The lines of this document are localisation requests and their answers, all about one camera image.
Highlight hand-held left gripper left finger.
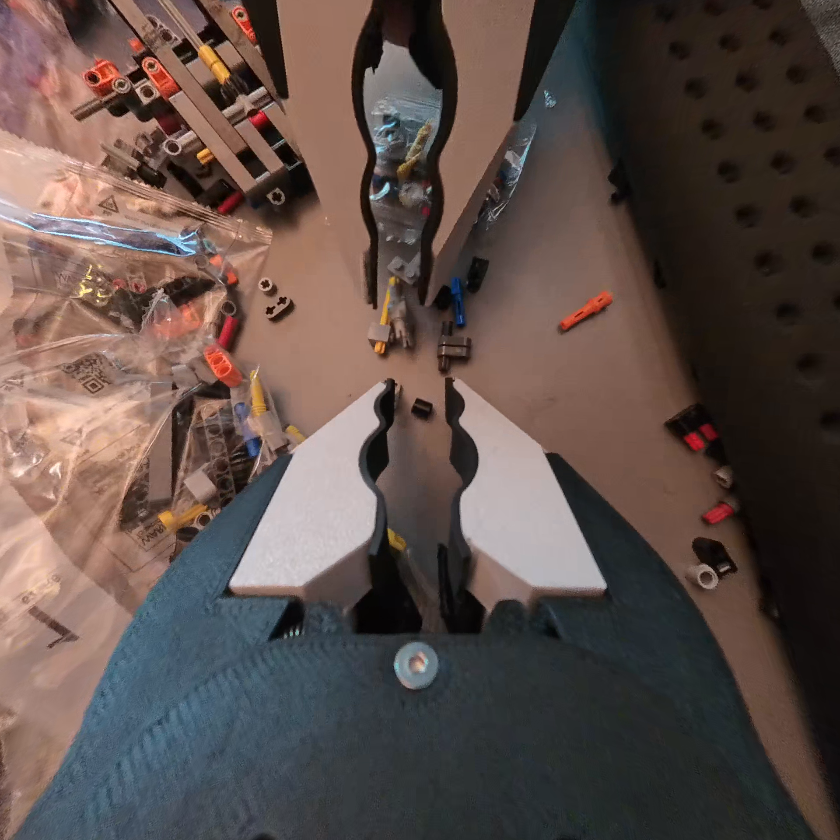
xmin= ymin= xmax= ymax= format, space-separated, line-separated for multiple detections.
xmin=228 ymin=378 xmax=396 ymax=618

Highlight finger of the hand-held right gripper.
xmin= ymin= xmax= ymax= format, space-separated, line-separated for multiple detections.
xmin=419 ymin=0 xmax=537 ymax=308
xmin=276 ymin=0 xmax=382 ymax=308

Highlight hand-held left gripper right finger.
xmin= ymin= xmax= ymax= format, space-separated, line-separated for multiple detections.
xmin=444 ymin=377 xmax=608 ymax=624

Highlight grey connector with black pin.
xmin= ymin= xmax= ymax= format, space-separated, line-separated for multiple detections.
xmin=436 ymin=322 xmax=473 ymax=374

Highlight small grey lego assembly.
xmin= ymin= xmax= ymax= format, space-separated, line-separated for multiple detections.
xmin=367 ymin=276 xmax=401 ymax=355

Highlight dark grey lego chassis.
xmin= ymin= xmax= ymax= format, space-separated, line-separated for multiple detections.
xmin=69 ymin=0 xmax=322 ymax=215

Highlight heap of loose lego parts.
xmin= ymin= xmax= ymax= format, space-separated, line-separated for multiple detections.
xmin=118 ymin=367 xmax=309 ymax=546

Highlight orange lego connector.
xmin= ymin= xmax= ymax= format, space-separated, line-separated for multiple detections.
xmin=203 ymin=343 xmax=244 ymax=388

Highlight black lego piece, red pins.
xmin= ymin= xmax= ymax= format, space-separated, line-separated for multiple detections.
xmin=664 ymin=403 xmax=723 ymax=455

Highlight orange lego pin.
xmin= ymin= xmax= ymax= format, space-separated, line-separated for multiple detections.
xmin=559 ymin=292 xmax=615 ymax=332

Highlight pile of clear lego bags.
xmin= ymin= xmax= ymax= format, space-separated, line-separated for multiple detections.
xmin=0 ymin=0 xmax=309 ymax=723

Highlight small zip bag of pins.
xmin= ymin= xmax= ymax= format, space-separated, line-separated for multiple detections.
xmin=364 ymin=92 xmax=539 ymax=250

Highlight black connector with white pin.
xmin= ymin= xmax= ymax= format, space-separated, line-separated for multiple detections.
xmin=686 ymin=537 xmax=738 ymax=592

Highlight black perforated pad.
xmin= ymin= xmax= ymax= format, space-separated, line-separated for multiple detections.
xmin=577 ymin=0 xmax=840 ymax=690

